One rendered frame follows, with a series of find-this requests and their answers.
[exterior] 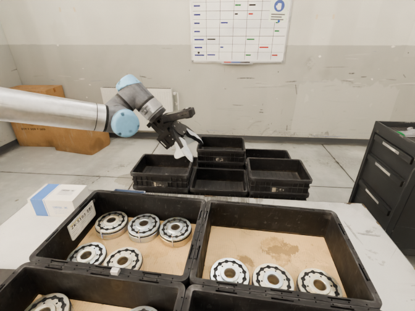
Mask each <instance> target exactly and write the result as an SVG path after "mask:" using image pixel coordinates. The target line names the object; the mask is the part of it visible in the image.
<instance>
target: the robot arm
mask: <svg viewBox="0 0 415 311"><path fill-rule="evenodd" d="M116 89H117V91H118V93H117V94H116V95H115V96H114V97H113V98H111V99H110V100H109V101H108V102H107V103H105V105H104V104H97V103H92V102H86V101H79V100H74V99H67V98H63V97H57V96H50V95H45V94H38V93H31V92H28V91H21V90H16V89H9V88H2V87H0V121H5V122H16V123H27V124H34V125H44V126H56V127H62V128H73V129H79V130H91V131H102V132H109V133H115V134H117V135H119V136H121V137H125V138H126V137H131V136H133V135H134V134H135V133H136V132H137V131H138V129H139V127H140V121H139V119H138V117H137V116H136V115H135V113H134V112H133V111H134V110H135V109H136V110H137V111H139V113H140V114H141V115H142V116H144V118H145V119H147V120H149V123H148V124H147V125H146V126H147V127H148V128H150V127H152V128H153V129H154V130H155V132H156V133H157V134H158V135H159V136H158V138H157V140H158V141H159V142H160V143H161V141H162V142H163V143H164V144H165V145H166V146H164V145H163V144H162V143H161V144H162V145H163V146H164V147H165V148H166V149H168V148H170V147H172V146H173V145H175V147H176V151H175V154H174V157H175V158H176V159H179V158H181V157H183V156H186V157H187V159H188V160H189V161H190V162H193V154H192V153H191V152H190V149H189V148H188V146H187V144H190V143H192V142H194V141H197V142H198V143H200V144H202V145H203V142H202V140H201V139H200V138H199V136H198V135H197V134H196V133H195V132H194V131H193V130H191V129H190V128H189V127H188V126H186V125H184V124H182V123H181V122H179V121H177V120H180V119H184V118H185V119H188V118H192V117H193V116H194V114H195V109H194V107H186V108H184V109H182V110H177V111H173V112H168V113H165V114H163V113H164V112H165V111H166V109H165V108H164V107H163V105H162V104H161V103H160V102H159V101H158V100H157V99H156V98H155V97H154V96H153V95H152V94H151V93H150V92H149V91H148V90H147V89H146V88H145V86H144V85H143V84H142V82H140V81H139V80H138V79H137V78H136V77H134V76H133V75H126V76H124V77H123V78H122V79H121V80H120V81H119V82H118V83H117V85H116ZM183 138H185V139H183Z"/></svg>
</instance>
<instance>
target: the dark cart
mask: <svg viewBox="0 0 415 311"><path fill-rule="evenodd" d="M409 127H415V122H393V121H375V123H374V127H373V130H372V133H371V137H370V139H369V142H368V145H367V148H366V151H365V154H364V157H363V160H362V162H361V166H360V168H359V172H358V175H357V177H356V181H355V183H354V186H353V190H352V192H351V196H350V199H349V201H348V203H358V204H364V206H365V207H366V208H367V210H368V211H369V212H370V213H371V214H372V216H373V217H374V218H375V219H376V220H377V222H378V223H379V225H380V226H381V227H382V228H383V229H384V231H385V232H386V233H387V234H388V235H389V237H390V238H391V239H392V241H393V242H394V243H395V244H396V246H397V247H398V248H399V250H400V251H401V252H402V253H403V254H404V255H408V256H415V137H405V136H403V135H401V134H399V133H398V132H397V131H407V128H409Z"/></svg>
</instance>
